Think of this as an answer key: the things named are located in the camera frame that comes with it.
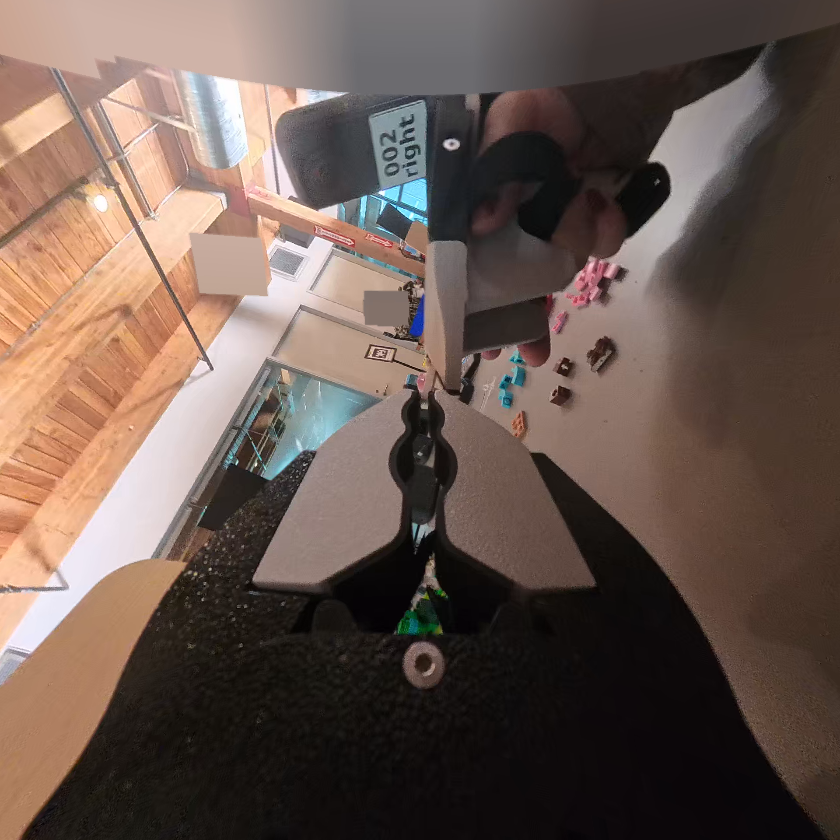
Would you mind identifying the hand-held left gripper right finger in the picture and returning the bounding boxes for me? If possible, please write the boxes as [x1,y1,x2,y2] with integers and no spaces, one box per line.
[430,394,598,597]

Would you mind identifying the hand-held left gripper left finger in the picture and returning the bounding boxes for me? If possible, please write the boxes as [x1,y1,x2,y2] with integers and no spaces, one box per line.
[251,392,420,595]

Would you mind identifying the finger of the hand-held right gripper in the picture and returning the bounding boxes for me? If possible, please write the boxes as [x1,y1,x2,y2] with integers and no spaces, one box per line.
[424,240,471,392]

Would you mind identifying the person's right forearm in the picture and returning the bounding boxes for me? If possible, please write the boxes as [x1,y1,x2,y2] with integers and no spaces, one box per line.
[567,42,782,175]

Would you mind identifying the cluster of cyan lego bricks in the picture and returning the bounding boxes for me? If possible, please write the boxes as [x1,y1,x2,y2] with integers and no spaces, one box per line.
[495,364,530,408]

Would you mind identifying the green lego build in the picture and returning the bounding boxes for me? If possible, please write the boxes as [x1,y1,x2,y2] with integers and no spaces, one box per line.
[395,577,452,635]

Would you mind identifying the pile of pink lego bricks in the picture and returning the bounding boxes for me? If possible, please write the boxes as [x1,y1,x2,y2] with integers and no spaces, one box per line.
[566,259,626,310]

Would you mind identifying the person's right hand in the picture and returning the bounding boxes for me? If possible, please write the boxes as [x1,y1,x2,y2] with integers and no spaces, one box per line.
[469,88,631,368]

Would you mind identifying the black box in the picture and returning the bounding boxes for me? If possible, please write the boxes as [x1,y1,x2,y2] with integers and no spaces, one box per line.
[196,465,269,532]

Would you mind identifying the glass window panel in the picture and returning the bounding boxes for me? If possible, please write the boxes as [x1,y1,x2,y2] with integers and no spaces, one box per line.
[223,357,383,477]

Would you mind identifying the wooden beam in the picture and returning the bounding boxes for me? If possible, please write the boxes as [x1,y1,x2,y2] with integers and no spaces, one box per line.
[245,184,427,277]

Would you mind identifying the grey vent grille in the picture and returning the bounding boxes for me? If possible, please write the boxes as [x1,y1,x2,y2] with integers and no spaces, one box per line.
[266,243,309,282]

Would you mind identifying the light wooden curved board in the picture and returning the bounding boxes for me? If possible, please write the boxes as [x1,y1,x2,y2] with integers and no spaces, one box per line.
[0,558,190,840]

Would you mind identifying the silver ventilation duct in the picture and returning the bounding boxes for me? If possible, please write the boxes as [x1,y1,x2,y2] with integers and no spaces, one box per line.
[173,71,249,171]

